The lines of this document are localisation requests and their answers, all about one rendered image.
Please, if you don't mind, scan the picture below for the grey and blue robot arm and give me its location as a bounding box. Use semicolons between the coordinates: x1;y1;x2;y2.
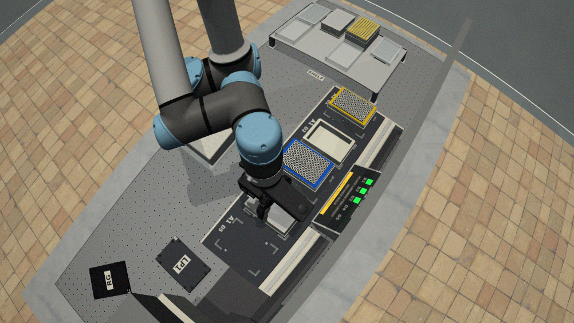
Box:
131;0;314;222

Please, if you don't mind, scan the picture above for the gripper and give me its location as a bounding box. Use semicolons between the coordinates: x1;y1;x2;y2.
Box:
237;172;292;223

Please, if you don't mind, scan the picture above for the blue tip rack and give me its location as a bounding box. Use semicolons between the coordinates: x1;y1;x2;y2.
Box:
282;138;335;202

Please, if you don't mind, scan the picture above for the grey flat shelf table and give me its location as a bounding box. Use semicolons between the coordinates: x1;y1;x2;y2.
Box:
269;2;408;103

